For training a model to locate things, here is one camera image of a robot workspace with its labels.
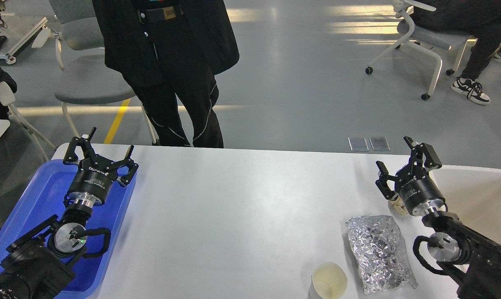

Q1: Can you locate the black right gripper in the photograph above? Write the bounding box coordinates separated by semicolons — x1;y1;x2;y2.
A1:
375;136;445;216

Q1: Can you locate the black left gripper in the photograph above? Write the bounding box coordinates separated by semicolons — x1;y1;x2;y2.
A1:
63;127;139;208

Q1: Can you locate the white paper cup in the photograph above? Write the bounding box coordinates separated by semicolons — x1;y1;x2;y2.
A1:
308;262;348;299

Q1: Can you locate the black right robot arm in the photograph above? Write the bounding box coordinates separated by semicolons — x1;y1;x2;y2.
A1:
375;136;501;299

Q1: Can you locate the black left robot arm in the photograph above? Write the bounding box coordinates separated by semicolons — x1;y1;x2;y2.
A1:
0;127;139;299

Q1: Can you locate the crumpled beige paper ball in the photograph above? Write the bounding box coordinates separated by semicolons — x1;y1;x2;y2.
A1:
387;199;408;216

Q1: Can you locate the right metal floor plate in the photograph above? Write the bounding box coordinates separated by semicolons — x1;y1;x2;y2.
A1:
369;137;391;152

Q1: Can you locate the metal floor plate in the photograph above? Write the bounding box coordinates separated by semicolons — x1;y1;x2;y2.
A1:
348;137;369;152
369;137;391;152

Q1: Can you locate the left metal floor plate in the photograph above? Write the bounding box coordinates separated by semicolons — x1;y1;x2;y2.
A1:
348;137;369;152

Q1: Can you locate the blue plastic tray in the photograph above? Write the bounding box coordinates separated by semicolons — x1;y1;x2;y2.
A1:
0;159;136;299

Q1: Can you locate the crumpled silver foil bag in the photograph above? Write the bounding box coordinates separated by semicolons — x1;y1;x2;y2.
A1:
345;215;418;295

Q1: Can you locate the white plastic bin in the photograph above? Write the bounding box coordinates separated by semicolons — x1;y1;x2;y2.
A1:
430;165;501;245

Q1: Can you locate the white chair at left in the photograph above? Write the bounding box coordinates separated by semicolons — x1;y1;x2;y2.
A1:
0;66;57;162

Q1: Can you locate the standing person in black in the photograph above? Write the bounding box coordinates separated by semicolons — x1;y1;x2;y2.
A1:
92;0;240;148

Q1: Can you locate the white wheeled office chair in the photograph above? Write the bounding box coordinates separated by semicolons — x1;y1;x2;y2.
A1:
365;0;472;100

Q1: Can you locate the seated person in black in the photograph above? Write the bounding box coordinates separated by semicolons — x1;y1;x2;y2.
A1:
411;0;501;105

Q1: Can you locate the grey chair white frame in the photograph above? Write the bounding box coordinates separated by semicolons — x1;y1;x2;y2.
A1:
32;0;135;136

